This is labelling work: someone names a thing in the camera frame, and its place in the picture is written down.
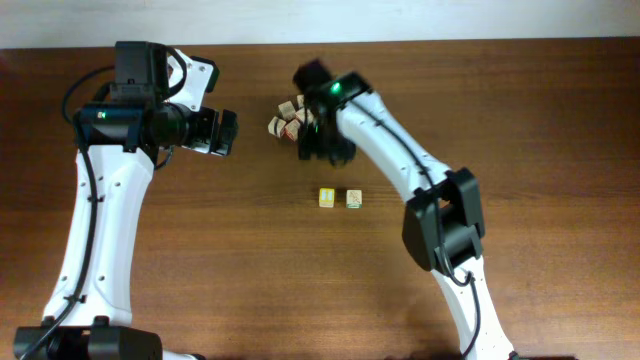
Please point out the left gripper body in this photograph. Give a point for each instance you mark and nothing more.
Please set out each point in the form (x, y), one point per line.
(200, 129)

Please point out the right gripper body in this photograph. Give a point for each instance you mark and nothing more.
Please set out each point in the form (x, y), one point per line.
(317, 147)

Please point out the yellow letter wooden block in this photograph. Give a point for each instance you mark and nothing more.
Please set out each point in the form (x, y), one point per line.
(326, 197)

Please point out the teal sided picture block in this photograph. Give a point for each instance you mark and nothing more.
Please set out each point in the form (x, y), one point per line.
(354, 199)

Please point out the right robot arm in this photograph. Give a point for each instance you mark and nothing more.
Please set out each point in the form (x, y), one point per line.
(443, 223)

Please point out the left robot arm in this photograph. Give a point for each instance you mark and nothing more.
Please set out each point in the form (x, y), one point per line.
(127, 132)

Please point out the red edged picture block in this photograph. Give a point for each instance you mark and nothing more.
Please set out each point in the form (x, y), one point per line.
(291, 130)

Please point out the center picture wooden block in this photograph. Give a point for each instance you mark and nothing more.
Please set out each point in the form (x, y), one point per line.
(305, 116)

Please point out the upper left picture block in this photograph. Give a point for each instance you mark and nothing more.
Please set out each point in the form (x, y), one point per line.
(287, 111)

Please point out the leftmost plain wooden block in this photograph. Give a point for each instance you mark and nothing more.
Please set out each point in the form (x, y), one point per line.
(276, 127)

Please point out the top blue sided block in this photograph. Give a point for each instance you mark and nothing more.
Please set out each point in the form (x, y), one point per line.
(300, 101)

